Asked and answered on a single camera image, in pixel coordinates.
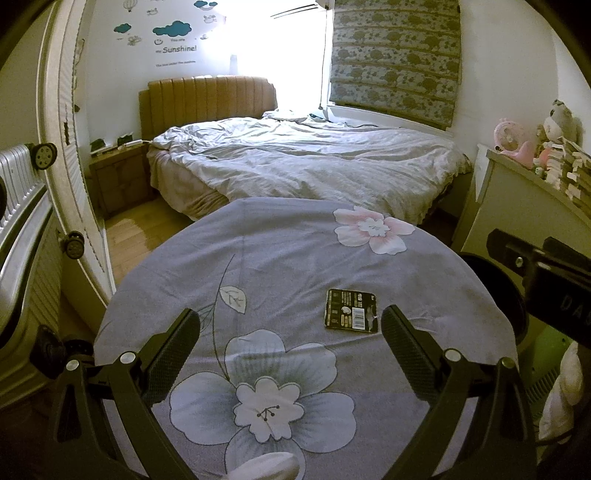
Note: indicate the bed with white duvet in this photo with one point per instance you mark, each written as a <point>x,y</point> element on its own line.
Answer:
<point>300,157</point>

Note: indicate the grey floral tablecloth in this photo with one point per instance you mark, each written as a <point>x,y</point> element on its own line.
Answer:
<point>277,277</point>

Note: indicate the white louvered wardrobe door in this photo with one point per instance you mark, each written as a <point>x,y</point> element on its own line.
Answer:
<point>85,184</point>

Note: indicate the wall text sticker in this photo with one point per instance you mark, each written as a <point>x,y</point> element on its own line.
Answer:
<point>175,55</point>

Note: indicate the white power strip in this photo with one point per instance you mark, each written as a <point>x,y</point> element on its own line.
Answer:
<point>133,144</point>

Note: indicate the wooden nightstand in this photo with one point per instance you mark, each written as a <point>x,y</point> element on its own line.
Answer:
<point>120,180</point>

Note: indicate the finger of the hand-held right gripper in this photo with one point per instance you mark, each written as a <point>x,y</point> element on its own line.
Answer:
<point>512,254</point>

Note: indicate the small teal cloud sticker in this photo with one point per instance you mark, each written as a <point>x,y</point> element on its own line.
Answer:
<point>122,27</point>
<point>205,3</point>

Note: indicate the large teal cloud sticker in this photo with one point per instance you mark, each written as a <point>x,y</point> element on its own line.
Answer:
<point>171,28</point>

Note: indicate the silver ribbed suitcase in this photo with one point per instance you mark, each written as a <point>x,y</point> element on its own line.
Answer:
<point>27,277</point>

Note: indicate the pink toy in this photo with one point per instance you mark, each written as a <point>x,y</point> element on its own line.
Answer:
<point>512,143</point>

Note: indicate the black printed packet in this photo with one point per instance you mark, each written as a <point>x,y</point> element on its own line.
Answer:
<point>351,309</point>

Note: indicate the white cabinet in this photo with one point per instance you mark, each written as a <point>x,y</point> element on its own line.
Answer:
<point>508,203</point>

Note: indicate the brown padded headboard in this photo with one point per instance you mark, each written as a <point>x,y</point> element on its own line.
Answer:
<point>207,99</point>

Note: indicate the floral patterned window blind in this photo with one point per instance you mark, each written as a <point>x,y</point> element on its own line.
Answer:
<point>392,55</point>

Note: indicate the small black box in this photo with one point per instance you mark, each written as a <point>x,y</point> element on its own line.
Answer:
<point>125,138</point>
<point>98,145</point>

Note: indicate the stack of books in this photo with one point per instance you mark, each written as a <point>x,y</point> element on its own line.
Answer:
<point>572,175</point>

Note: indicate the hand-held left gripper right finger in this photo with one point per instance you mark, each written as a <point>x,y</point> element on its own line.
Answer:
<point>406,350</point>

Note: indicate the black round trash bin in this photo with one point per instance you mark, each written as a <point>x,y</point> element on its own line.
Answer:
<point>489,286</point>

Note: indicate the white plush toy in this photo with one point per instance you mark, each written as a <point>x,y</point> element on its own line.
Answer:
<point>561,122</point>

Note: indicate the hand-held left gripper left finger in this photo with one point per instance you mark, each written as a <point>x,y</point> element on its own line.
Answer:
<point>178,346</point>

